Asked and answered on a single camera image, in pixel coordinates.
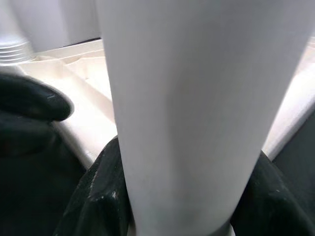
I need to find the white plastic table leg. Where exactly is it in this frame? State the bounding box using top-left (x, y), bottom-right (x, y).
top-left (0, 0), bottom-right (34, 67)
top-left (95, 0), bottom-right (315, 236)

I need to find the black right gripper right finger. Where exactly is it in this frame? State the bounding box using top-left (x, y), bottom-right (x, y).
top-left (230, 149), bottom-right (315, 236)

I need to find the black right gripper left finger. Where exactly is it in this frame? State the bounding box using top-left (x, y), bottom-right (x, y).
top-left (53, 136), bottom-right (136, 236)

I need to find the white plastic table top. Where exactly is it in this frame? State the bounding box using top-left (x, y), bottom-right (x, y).
top-left (17, 36), bottom-right (315, 236)

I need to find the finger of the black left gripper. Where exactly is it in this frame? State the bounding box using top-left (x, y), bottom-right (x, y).
top-left (0, 72), bottom-right (75, 122)

